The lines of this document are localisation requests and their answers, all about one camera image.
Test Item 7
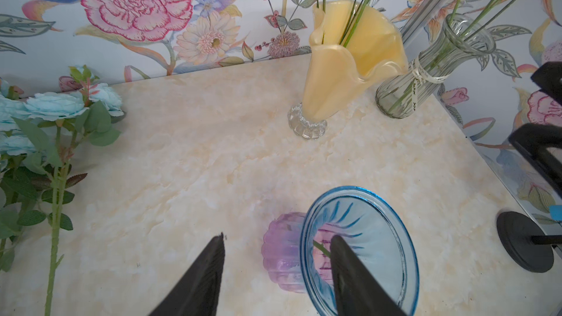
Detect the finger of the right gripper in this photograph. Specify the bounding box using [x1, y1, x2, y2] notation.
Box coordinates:
[508, 124, 561, 196]

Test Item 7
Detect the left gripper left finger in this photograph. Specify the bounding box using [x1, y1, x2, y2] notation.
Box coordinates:
[150, 234, 225, 316]

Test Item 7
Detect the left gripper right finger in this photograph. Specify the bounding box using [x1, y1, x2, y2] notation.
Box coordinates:
[330, 236, 405, 316]

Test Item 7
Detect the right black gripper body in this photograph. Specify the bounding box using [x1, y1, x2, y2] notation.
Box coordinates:
[531, 61, 562, 104]

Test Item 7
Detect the light blue rose stem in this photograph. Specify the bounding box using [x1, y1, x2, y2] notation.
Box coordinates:
[1, 66, 126, 315]

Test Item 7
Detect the red rose stem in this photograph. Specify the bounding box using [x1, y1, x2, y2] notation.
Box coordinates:
[313, 240, 331, 258]

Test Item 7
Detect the blue purple glass vase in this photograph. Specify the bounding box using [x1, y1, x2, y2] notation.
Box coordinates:
[261, 186, 419, 315]

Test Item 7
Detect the clear ribbed glass vase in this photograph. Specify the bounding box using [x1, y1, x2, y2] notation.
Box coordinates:
[376, 14, 496, 119]

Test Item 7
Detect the yellow ruffled glass vase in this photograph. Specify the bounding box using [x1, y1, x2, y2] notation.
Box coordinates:
[288, 0, 408, 139]

